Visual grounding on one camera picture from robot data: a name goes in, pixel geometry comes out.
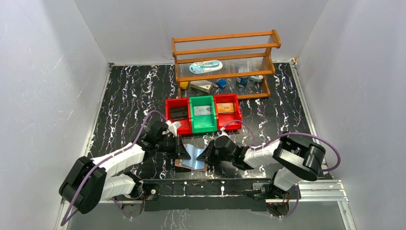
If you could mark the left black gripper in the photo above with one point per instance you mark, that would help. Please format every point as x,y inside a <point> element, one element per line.
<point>177,148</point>

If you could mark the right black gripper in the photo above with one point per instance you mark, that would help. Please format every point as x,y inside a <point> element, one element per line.
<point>207,155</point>

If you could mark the pink leather card holder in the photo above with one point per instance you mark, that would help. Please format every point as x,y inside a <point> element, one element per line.
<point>192,164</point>

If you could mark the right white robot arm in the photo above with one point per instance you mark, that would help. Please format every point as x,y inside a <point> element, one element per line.
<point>301,158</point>

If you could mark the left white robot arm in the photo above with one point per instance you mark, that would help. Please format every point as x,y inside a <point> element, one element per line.
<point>92,180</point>

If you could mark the dark credit card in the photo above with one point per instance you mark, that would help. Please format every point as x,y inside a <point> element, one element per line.
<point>178,113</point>

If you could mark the red bin with orange card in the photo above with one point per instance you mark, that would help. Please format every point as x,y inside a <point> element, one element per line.
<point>224,119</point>

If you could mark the red bin with dark card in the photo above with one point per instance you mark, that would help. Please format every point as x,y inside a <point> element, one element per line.
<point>185,127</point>

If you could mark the grey credit card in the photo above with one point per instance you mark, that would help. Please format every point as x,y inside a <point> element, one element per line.
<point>202,110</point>

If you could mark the orange credit card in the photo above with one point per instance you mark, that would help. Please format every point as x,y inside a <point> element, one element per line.
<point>225,108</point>

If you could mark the green plastic bin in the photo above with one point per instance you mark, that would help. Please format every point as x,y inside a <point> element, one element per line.
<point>206,123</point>

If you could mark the yellow small object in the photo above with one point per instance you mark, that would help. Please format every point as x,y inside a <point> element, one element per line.
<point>183,85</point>

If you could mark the blue small object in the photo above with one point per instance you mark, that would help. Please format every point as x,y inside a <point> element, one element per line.
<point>221,83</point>

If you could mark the blue cup on shelf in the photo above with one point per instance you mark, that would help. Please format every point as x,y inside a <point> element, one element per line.
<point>242,81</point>

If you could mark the blue white oval package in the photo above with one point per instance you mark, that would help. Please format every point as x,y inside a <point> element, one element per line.
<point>205,66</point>

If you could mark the teal white tube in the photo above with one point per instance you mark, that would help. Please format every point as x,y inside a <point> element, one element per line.
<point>256,78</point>

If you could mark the wooden shelf rack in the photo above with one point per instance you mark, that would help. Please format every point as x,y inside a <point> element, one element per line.
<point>236,61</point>

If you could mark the black base frame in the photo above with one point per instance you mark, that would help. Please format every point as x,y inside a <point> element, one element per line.
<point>211,194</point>

